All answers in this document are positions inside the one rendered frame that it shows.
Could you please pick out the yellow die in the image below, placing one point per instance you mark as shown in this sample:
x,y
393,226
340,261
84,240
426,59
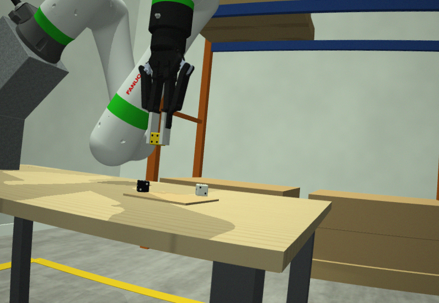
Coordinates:
x,y
154,139

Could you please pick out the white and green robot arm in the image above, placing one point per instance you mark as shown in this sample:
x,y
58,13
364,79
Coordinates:
x,y
121,132

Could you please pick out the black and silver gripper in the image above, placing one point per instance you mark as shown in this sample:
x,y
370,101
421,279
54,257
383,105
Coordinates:
x,y
170,47

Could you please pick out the black die with white pips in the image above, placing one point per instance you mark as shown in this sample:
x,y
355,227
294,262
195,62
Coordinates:
x,y
142,186

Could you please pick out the tan flat mat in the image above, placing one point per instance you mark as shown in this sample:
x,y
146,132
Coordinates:
x,y
168,197

